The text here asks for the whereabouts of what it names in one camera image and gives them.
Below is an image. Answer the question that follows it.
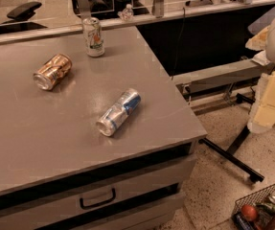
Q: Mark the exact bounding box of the white green upright can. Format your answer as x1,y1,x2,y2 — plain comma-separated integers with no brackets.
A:
82,17,104,58

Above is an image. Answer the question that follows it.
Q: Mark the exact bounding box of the grey drawer cabinet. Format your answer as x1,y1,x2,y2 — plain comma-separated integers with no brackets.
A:
0,146,196,230

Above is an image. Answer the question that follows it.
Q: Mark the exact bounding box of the red apple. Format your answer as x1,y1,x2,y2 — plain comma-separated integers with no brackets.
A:
241,204,258,221

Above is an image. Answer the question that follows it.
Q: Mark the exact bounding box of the silver blue redbull can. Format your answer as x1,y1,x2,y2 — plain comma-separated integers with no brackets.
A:
96,88,141,137

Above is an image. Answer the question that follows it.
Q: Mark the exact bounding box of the orange soda can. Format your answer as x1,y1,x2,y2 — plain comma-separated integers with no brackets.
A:
33,54,72,91

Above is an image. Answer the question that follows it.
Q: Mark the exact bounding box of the black wire basket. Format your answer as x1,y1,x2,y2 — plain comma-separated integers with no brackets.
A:
232,184,275,230

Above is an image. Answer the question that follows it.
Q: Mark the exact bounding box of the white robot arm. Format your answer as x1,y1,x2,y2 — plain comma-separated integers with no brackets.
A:
245,18,275,133

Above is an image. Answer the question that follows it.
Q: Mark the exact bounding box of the black metal stand frame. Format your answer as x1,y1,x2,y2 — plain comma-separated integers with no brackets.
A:
198,94,264,183

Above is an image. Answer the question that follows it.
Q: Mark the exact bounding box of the small clear plastic bottle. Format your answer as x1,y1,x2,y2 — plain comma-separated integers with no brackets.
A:
118,4,134,21

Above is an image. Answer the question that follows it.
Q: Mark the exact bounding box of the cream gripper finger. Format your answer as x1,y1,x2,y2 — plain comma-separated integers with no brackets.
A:
247,105,275,133
245,26,269,51

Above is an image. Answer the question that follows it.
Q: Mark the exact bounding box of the black drawer handle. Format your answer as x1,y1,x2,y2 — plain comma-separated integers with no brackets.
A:
79,188,117,210

